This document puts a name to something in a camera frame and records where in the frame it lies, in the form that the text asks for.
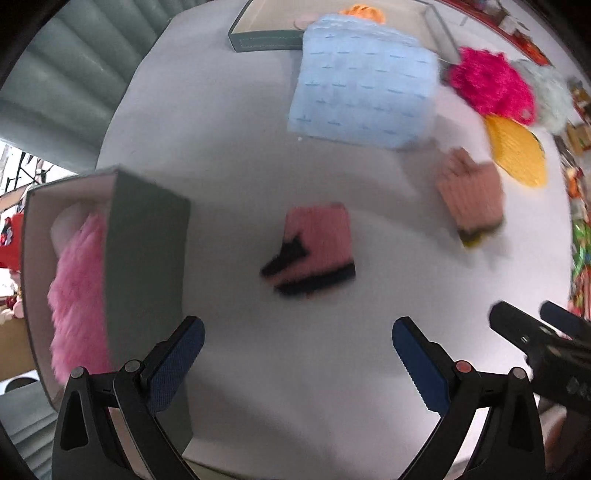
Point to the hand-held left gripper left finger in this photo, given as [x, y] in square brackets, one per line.
[178, 360]

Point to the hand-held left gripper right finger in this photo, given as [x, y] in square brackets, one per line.
[418, 364]

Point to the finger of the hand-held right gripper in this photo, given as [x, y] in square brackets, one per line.
[563, 319]
[512, 323]

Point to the grey storage box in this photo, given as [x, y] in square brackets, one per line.
[143, 258]

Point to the pink fluffy cloth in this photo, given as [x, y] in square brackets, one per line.
[78, 300]

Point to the pink and black sock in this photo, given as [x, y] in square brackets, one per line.
[318, 235]

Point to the peach knitted sock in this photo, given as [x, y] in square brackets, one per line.
[471, 194]

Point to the cardboard box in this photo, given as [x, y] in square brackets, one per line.
[14, 350]

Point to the yellow foam fruit net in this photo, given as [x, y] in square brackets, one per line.
[517, 152]

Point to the pale green fluffy cloth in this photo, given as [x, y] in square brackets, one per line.
[549, 97]

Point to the magenta fluffy cloth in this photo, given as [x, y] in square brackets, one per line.
[489, 87]

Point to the light blue towel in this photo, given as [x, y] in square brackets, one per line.
[364, 87]

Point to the grey-green curtain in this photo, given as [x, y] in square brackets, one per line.
[69, 78]

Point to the flat teal-edged box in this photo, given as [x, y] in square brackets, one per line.
[268, 39]

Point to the orange knitted item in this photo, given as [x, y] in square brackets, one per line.
[364, 13]

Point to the pink round item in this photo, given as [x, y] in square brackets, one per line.
[307, 21]

